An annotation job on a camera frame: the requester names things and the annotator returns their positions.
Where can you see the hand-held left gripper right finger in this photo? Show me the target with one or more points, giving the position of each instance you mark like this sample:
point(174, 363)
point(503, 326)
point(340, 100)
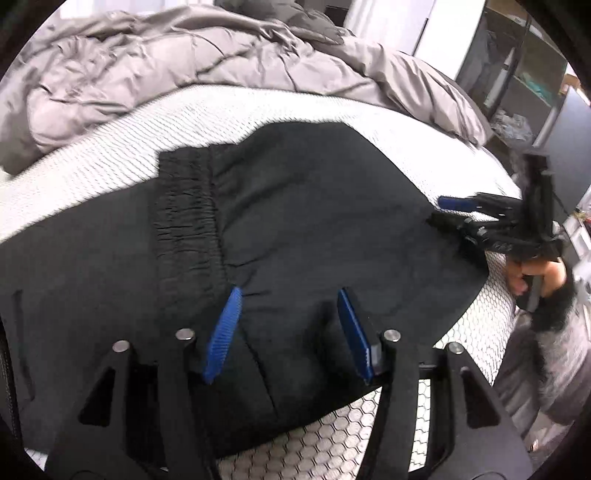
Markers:
point(353, 332)

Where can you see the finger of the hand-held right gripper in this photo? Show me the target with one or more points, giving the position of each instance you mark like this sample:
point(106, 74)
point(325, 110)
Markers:
point(466, 228)
point(457, 202)

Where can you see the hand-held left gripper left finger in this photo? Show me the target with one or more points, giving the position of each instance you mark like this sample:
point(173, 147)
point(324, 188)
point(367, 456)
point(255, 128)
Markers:
point(224, 332)

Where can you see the black pants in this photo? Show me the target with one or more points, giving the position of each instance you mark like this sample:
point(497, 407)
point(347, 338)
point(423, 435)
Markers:
point(300, 207)

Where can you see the person's right forearm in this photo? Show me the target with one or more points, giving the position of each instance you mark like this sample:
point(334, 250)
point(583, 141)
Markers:
point(563, 332)

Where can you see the person's right hand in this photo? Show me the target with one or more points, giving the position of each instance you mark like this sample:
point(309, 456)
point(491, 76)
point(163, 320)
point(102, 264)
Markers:
point(549, 277)

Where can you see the dark flat panel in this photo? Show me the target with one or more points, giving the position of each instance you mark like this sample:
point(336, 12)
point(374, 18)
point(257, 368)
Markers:
point(572, 147)

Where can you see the dark open shelf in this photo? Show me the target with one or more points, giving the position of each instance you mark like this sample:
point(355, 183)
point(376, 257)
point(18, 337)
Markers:
point(526, 92)

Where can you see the white curtain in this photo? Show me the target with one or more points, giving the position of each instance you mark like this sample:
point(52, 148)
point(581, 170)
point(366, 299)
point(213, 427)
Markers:
point(392, 23)

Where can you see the white honeycomb mattress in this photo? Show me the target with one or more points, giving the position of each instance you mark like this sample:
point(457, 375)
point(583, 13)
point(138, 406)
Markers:
point(184, 110)

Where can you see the dark grey cloth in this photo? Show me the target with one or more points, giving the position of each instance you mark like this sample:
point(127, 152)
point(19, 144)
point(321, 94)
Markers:
point(295, 18)

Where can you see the grey duvet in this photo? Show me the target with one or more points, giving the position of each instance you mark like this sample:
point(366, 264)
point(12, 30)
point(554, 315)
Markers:
point(138, 60)

